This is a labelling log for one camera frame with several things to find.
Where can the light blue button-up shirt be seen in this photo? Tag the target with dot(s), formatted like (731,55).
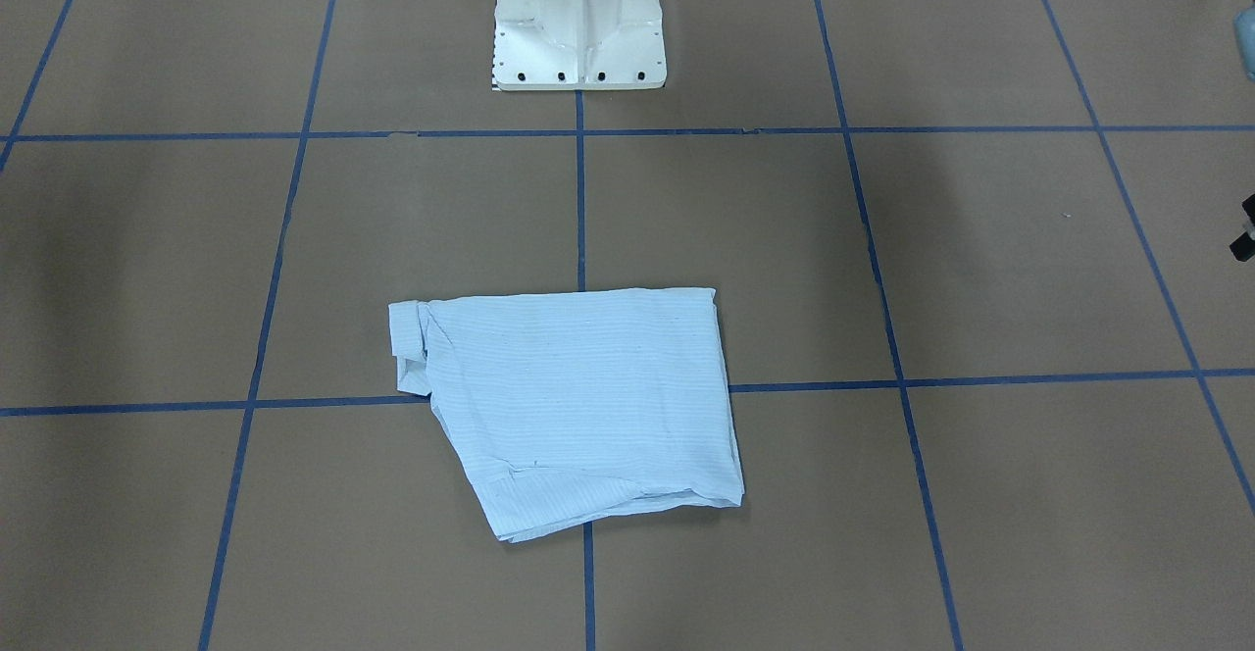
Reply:
(567,408)

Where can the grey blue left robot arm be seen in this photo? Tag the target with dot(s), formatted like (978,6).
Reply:
(1244,34)

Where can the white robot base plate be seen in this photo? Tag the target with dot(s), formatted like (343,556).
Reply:
(578,45)

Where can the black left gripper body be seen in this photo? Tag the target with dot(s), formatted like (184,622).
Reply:
(1249,223)

